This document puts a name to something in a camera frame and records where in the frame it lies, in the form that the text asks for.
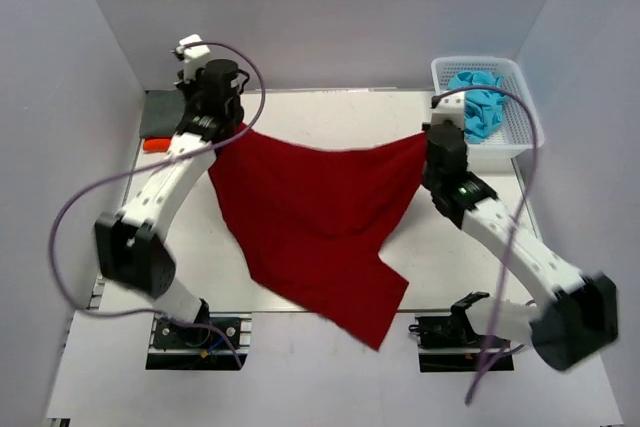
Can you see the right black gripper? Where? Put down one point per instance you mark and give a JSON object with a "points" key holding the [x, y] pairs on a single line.
{"points": [[425, 127]]}

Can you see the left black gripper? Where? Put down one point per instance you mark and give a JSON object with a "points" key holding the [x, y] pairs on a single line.
{"points": [[187, 88]]}

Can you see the red t shirt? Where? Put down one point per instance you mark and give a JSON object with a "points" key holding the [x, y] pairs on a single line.
{"points": [[311, 223]]}

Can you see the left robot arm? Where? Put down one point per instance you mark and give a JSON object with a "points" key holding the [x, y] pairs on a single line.
{"points": [[130, 243]]}

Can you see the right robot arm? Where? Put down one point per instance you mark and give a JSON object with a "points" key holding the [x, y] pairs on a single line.
{"points": [[572, 315]]}

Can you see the folded grey t shirt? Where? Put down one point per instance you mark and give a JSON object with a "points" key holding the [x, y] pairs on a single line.
{"points": [[162, 112]]}

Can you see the folded orange t shirt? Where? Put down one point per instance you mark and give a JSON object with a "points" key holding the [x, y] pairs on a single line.
{"points": [[156, 145]]}

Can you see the white plastic basket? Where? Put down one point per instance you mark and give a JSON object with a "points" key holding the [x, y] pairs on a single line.
{"points": [[521, 128]]}

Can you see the crumpled cyan t shirt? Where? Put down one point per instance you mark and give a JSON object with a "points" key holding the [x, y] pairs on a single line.
{"points": [[483, 108]]}

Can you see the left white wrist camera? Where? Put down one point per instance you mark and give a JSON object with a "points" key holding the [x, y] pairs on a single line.
{"points": [[193, 54]]}

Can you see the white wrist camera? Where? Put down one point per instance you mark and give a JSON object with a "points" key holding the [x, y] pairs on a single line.
{"points": [[447, 108], [193, 54]]}

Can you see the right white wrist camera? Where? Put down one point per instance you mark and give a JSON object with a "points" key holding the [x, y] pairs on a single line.
{"points": [[447, 108]]}

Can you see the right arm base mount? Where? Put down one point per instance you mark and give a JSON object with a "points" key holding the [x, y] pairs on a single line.
{"points": [[446, 342]]}

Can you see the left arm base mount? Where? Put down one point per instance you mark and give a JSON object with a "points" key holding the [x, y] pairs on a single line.
{"points": [[172, 348]]}

